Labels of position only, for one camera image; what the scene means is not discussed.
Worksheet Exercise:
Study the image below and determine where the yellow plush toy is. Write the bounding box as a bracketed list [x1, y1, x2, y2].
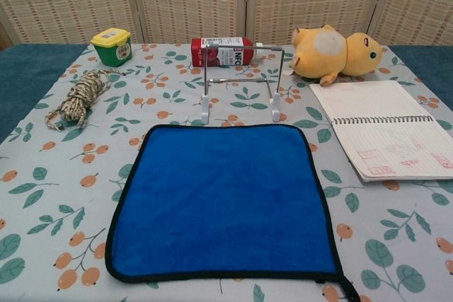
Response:
[289, 24, 383, 86]

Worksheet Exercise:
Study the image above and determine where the red juice bottle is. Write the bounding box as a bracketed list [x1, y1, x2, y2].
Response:
[190, 35, 265, 68]

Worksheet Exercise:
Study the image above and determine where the teal table cover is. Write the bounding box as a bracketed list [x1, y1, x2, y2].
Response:
[0, 42, 453, 144]

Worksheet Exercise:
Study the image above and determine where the blue microfiber cloth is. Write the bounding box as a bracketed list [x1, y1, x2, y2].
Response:
[105, 123, 356, 302]

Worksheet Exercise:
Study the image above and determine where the green jar with yellow lid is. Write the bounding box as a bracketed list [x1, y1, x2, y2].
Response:
[89, 27, 133, 67]

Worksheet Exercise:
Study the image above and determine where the metal wire stand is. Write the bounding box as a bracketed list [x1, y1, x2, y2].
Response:
[200, 42, 287, 125]

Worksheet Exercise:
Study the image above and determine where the coiled beige patterned rope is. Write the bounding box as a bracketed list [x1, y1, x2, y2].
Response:
[44, 68, 127, 132]

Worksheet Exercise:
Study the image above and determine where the white spiral notebook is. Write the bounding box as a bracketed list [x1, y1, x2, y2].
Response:
[309, 80, 453, 183]

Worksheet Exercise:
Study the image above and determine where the floral fruit print tablecloth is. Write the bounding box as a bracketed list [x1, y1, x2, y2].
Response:
[0, 42, 453, 302]

